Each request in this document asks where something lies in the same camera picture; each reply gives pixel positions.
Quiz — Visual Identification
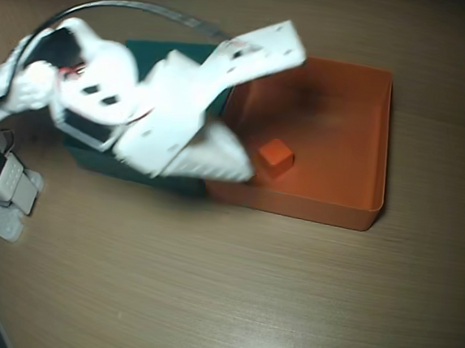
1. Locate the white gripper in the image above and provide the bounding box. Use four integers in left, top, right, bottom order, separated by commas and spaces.
46, 37, 265, 186

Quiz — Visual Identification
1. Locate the orange cube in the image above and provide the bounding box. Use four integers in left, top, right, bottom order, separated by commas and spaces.
254, 135, 297, 182

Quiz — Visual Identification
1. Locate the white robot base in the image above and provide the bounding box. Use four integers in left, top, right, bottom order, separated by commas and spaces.
0, 204, 27, 243

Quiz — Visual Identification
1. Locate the teal plastic box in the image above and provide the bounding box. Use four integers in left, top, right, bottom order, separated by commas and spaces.
58, 32, 239, 201

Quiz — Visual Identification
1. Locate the orange plastic box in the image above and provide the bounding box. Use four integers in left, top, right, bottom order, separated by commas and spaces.
201, 48, 398, 234

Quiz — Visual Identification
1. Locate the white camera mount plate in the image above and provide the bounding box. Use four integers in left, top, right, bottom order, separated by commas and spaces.
202, 11, 312, 97

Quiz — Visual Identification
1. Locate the black cable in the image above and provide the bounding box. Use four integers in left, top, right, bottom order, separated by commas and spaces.
33, 0, 234, 63

